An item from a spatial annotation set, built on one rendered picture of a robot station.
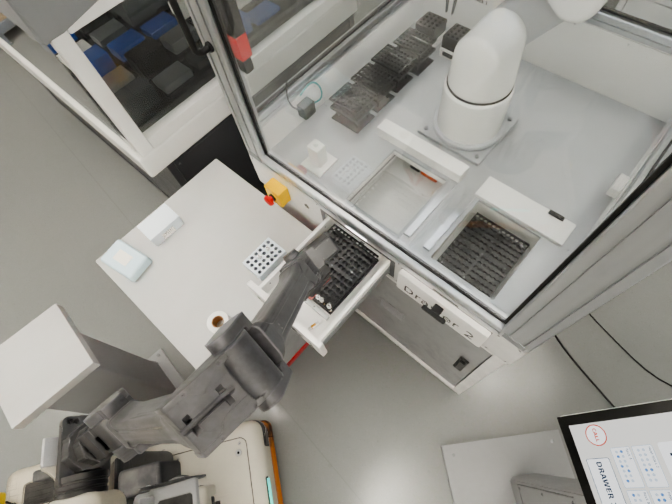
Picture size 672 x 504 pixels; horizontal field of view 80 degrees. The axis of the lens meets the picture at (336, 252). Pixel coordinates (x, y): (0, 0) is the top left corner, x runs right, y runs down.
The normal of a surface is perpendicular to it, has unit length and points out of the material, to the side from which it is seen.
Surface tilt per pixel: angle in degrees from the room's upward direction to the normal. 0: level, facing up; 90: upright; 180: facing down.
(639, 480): 50
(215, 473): 0
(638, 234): 90
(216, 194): 0
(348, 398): 0
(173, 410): 33
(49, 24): 90
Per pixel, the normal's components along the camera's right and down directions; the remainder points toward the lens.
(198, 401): 0.38, -0.11
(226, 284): -0.08, -0.44
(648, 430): -0.81, -0.17
